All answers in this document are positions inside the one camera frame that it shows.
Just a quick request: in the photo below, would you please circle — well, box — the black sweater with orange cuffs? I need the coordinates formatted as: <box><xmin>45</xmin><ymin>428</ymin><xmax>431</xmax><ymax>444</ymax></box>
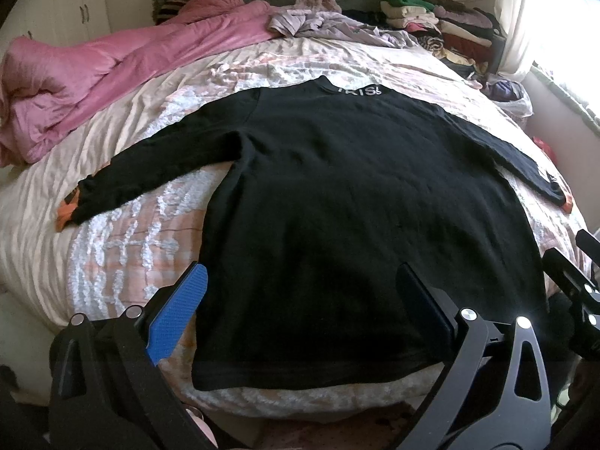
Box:
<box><xmin>58</xmin><ymin>77</ymin><xmax>566</xmax><ymax>391</ymax></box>

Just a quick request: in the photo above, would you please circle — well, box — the white plastic bag with clothes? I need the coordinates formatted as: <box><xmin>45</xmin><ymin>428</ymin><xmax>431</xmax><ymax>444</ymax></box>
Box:
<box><xmin>481</xmin><ymin>74</ymin><xmax>534</xmax><ymax>121</ymax></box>

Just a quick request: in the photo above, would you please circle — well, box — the stack of folded clothes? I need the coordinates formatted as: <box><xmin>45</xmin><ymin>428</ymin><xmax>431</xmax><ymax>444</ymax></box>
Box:
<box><xmin>380</xmin><ymin>0</ymin><xmax>506</xmax><ymax>79</ymax></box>

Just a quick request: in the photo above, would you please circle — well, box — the person's hand under gripper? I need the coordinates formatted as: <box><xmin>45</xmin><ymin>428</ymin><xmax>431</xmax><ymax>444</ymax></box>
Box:
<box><xmin>185</xmin><ymin>405</ymin><xmax>219</xmax><ymax>448</ymax></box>

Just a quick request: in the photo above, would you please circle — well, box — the pink white floral blanket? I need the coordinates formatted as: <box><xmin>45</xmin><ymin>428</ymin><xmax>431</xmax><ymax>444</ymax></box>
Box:
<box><xmin>65</xmin><ymin>36</ymin><xmax>592</xmax><ymax>418</ymax></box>

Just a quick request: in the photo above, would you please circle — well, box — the beige bed sheet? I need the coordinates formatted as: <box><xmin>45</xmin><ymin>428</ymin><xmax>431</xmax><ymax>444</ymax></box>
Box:
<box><xmin>0</xmin><ymin>36</ymin><xmax>292</xmax><ymax>329</ymax></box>

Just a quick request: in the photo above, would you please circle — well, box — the red item on floor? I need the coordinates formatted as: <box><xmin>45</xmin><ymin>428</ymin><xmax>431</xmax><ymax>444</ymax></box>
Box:
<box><xmin>532</xmin><ymin>136</ymin><xmax>556</xmax><ymax>164</ymax></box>

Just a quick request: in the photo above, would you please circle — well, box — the pink duvet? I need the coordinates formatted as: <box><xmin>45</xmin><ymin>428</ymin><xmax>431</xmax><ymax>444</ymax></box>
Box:
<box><xmin>1</xmin><ymin>0</ymin><xmax>275</xmax><ymax>167</ymax></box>

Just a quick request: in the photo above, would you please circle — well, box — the white curtain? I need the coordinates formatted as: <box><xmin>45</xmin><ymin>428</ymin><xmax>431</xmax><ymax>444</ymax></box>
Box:
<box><xmin>494</xmin><ymin>0</ymin><xmax>552</xmax><ymax>81</ymax></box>

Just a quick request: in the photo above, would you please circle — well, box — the dark striped pillow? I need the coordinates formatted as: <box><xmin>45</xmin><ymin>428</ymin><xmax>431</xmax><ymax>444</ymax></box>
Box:
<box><xmin>153</xmin><ymin>0</ymin><xmax>189</xmax><ymax>26</ymax></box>

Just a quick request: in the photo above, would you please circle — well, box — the lilac crumpled garment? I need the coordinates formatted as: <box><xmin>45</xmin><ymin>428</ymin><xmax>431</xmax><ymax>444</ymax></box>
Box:
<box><xmin>267</xmin><ymin>0</ymin><xmax>419</xmax><ymax>49</ymax></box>

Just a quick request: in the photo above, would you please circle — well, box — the white wardrobe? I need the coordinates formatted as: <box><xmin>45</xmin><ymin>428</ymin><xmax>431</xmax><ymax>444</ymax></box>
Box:
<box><xmin>1</xmin><ymin>0</ymin><xmax>110</xmax><ymax>51</ymax></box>

